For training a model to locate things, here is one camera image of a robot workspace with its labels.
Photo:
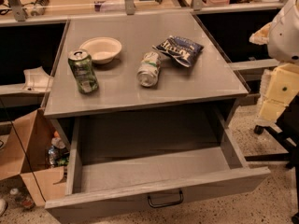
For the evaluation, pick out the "foam gripper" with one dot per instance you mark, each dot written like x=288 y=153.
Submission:
x=285 y=37

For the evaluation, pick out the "grey top drawer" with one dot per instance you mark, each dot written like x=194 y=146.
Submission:
x=118 y=159

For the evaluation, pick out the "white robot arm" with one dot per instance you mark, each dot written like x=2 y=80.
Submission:
x=281 y=35

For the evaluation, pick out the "grey drawer cabinet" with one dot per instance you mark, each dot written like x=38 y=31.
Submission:
x=209 y=79

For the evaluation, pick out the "black office chair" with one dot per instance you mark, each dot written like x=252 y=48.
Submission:
x=288 y=138

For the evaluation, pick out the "blue chip bag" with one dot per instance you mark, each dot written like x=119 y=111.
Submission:
x=182 y=50

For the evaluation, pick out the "white green lying can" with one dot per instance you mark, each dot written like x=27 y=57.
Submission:
x=149 y=69

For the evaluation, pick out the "white paper bowl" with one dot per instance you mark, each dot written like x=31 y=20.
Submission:
x=102 y=49

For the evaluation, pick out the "green upright soda can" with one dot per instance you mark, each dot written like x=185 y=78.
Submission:
x=80 y=62

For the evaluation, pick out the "bottles inside cardboard box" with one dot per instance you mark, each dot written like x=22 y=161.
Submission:
x=57 y=154

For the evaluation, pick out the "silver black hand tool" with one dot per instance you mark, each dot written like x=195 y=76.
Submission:
x=39 y=7

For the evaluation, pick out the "brown cardboard box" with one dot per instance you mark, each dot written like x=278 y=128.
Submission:
x=24 y=155

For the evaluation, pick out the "plastic bottle on floor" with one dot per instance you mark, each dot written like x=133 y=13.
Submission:
x=22 y=198

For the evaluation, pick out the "black top drawer handle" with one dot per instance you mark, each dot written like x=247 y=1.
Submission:
x=163 y=200

